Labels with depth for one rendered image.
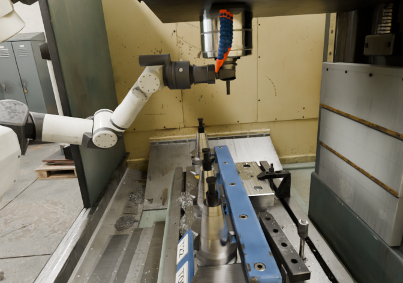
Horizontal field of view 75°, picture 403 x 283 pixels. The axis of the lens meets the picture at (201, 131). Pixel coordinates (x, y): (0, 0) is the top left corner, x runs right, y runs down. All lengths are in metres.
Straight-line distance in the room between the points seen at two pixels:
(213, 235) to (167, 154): 1.53
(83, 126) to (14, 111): 0.19
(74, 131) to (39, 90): 4.56
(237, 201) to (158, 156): 1.42
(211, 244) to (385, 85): 0.69
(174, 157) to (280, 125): 0.82
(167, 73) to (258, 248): 0.58
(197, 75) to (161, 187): 1.03
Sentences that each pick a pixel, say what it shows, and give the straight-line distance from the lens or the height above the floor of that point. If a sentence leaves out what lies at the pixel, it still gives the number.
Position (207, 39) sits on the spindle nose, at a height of 1.52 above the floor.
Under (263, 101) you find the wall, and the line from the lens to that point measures 1.95.
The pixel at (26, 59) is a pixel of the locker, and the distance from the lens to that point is 5.53.
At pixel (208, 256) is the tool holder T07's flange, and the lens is 0.39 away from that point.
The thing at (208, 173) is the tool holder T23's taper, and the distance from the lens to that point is 0.46.
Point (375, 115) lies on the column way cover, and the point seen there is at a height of 1.27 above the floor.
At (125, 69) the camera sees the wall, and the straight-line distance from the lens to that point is 1.90.
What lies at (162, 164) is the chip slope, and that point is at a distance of 1.82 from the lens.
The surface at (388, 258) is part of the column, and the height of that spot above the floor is 0.84.
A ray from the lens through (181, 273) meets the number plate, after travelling 0.78.
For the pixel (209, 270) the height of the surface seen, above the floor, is 1.22.
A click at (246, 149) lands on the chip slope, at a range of 1.90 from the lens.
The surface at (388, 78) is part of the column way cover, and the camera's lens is 0.90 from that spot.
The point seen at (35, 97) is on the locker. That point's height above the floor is 0.89.
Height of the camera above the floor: 1.49
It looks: 17 degrees down
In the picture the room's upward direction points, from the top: 4 degrees counter-clockwise
